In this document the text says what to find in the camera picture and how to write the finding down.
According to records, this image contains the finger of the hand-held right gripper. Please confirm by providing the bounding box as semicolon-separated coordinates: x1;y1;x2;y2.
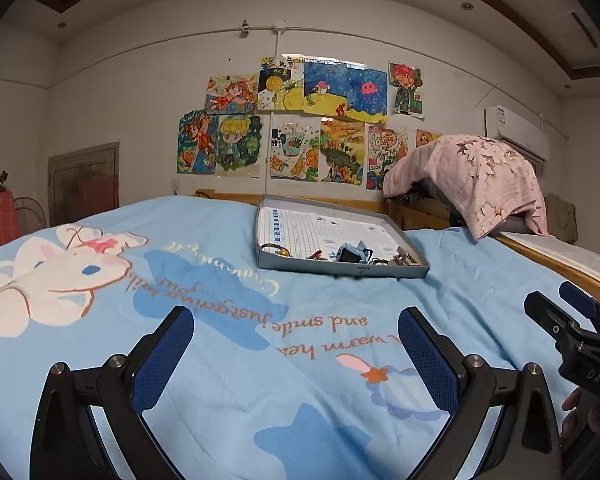
559;281;600;323
524;291;583;347

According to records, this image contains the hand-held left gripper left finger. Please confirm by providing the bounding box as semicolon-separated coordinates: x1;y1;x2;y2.
30;305;196;480

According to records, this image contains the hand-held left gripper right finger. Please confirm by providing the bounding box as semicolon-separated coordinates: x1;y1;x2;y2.
396;306;564;480

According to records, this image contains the beige hair clip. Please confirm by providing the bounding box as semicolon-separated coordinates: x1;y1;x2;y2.
392;246;424;267

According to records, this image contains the grey tray with grid lining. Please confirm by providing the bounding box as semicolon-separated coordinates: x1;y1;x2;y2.
255;193;431;281

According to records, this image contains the person's right hand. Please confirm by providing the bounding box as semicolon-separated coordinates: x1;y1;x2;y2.
560;386;600;443

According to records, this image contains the light blue printed blanket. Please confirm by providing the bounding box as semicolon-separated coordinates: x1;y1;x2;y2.
0;195;600;480

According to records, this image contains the olive hanging garment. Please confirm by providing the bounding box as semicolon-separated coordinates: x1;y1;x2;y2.
544;193;579;246

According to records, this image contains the small blue and black case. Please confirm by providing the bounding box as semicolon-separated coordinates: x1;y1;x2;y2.
337;241;372;266

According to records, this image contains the pink floral cloth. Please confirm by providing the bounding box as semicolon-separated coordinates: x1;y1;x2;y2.
382;134;552;244

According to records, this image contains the white air conditioner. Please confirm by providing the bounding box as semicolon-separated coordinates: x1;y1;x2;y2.
483;104;552;162

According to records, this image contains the brown wooden door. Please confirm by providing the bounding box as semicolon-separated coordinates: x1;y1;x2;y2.
47;142;121;227

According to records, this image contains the wooden bed frame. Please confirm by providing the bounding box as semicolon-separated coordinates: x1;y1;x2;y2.
195;188;600;311

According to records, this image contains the wire fan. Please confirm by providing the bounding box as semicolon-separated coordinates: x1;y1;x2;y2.
14;197;49;237

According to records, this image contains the group of colourful wall drawings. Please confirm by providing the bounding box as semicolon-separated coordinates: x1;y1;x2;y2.
176;55;443;192

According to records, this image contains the wall conduit pipe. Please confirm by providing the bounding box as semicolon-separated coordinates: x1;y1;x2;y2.
0;19;571;141

